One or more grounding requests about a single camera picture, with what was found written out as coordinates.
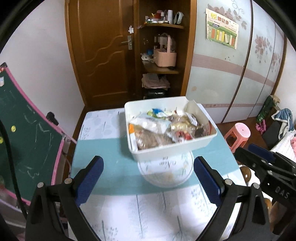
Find brown bread cookies package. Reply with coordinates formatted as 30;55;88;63
134;126;173;150

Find green chalkboard pink frame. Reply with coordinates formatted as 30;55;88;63
1;63;66;205

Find folded pink cloth on shelf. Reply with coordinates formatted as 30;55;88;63
142;73;170;89

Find pink plastic stool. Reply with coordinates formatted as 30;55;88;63
224;123;251;153

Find pile of toys and clothes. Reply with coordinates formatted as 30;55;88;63
255;95;295;150

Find white plastic storage bin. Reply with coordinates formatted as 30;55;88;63
125;96;217;162

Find orange oats packet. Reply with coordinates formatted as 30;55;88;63
129;123;137;152

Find wall calendar poster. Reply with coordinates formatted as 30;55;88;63
206;8;239;49

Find sliding wardrobe floral doors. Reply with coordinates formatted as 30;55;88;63
186;1;285;123

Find round white decorated plate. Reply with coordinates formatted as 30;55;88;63
138;151;194;188

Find brown wooden door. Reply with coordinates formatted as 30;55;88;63
65;1;137;109

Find blue snowflake snack packet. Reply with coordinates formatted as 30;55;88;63
147;108;167;118

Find dark brown snack packet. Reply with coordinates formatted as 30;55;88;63
194;123;211;138

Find pink handled basket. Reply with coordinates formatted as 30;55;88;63
154;34;177;67

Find clear white printed snack bag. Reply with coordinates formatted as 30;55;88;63
129;114;171;134

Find wooden corner shelf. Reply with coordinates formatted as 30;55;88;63
133;1;198;100

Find round wooden bedpost knob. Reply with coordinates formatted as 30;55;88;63
240;166;251;184

